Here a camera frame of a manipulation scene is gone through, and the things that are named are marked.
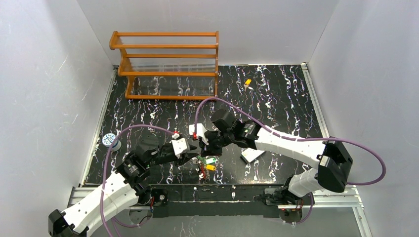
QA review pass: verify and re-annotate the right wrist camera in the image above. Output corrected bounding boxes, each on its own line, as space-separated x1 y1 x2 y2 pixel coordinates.
188 123 209 145

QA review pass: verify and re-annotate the red white key ring bundle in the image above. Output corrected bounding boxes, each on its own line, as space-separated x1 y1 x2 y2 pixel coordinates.
191 156 218 180

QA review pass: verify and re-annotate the purple cable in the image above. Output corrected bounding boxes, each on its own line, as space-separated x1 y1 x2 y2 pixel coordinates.
99 124 179 237
194 97 387 225

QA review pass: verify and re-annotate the yellow tagged key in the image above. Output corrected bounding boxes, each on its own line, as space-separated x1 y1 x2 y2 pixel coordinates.
243 79 252 92

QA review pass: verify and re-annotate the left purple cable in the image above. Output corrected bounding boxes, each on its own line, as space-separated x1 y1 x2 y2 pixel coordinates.
99 124 179 237

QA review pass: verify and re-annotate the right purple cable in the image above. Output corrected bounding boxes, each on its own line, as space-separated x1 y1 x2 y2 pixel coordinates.
194 97 387 225

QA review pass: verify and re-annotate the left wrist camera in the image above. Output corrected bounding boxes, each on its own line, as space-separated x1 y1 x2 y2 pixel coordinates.
171 131 191 159

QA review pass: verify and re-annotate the aluminium frame rail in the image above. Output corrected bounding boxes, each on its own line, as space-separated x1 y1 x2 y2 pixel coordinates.
301 62 372 237

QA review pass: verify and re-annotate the white card box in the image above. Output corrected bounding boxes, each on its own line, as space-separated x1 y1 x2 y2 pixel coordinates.
240 148 266 163

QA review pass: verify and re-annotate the blue white round tin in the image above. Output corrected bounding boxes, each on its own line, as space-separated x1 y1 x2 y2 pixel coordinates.
102 133 122 152

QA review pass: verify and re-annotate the orange wooden rack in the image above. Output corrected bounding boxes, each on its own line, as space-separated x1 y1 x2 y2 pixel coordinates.
109 31 219 100

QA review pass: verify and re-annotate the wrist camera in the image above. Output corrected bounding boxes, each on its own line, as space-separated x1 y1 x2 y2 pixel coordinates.
188 123 209 145
171 131 191 159

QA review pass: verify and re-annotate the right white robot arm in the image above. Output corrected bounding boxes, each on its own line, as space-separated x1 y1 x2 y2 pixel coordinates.
189 109 353 198

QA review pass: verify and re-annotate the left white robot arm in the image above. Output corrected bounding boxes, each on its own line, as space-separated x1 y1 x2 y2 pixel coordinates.
48 138 198 237

